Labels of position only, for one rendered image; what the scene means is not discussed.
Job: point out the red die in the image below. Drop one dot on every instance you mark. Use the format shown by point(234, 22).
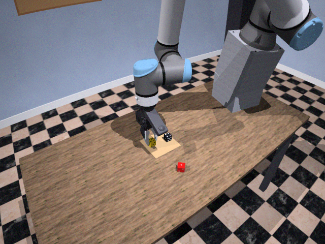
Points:
point(181, 167)

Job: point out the yellow die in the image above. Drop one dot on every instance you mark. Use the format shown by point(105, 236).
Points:
point(152, 142)

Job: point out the beige flat mat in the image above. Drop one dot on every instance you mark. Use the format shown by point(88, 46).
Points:
point(162, 147)

